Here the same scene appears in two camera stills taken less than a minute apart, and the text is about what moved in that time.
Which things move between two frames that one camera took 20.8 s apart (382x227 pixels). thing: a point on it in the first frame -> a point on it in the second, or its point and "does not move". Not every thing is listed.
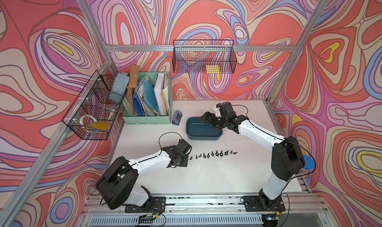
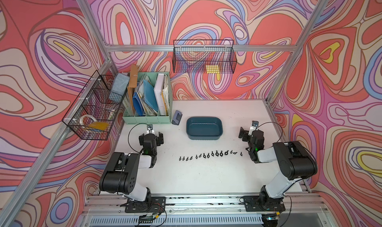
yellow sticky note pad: [213, 68] does not move
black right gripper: [212, 116] -> [245, 134]
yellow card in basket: [99, 125] does not move
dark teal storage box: [197, 130] does not move
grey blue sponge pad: [119, 85] does not move
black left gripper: [185, 163] -> [158, 140]
